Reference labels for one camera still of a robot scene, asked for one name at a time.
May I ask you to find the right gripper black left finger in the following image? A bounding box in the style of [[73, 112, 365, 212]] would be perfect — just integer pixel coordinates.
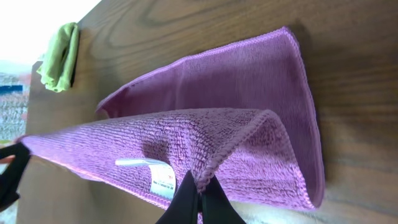
[[156, 171, 198, 224]]

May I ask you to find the purple microfiber cloth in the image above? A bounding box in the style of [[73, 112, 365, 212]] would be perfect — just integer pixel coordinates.
[[21, 27, 325, 210]]

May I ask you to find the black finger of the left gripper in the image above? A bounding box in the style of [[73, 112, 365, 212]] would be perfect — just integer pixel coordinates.
[[1, 142, 31, 212]]

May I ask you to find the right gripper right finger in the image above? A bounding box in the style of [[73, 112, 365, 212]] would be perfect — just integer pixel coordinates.
[[201, 176, 246, 224]]

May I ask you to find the folded green cloth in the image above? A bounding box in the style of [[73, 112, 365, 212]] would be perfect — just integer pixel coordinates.
[[37, 22, 80, 93]]

